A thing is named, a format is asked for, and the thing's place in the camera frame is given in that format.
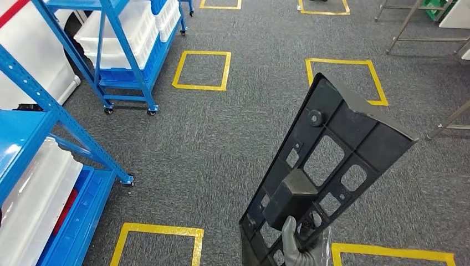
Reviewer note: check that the black plastic panel part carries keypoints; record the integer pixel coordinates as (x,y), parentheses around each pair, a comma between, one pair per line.
(290,198)

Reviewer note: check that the white car with red stripe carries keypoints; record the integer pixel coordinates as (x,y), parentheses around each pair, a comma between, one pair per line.
(29,66)

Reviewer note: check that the red item in bin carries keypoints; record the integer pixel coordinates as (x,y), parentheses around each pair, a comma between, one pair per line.
(66,211)

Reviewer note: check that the black ribbed part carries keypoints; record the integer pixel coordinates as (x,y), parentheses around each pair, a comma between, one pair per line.
(29,107)

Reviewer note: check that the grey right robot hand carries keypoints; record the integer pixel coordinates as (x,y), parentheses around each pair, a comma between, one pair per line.
(292,242)

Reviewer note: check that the green plastic crate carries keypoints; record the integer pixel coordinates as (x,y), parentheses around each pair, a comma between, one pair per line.
(438,9)

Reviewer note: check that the blue plastic bin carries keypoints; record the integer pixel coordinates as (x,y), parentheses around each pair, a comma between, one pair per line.
(77,235)
(121,75)
(158,5)

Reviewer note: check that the blue steel shelf rack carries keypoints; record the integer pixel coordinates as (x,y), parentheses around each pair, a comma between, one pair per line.
(125,47)
(22,136)

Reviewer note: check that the white plastic bin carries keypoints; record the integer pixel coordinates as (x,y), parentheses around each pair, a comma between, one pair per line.
(169,22)
(33,205)
(117,33)

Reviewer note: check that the white board panel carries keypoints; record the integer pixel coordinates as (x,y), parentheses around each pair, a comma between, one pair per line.
(459,14)

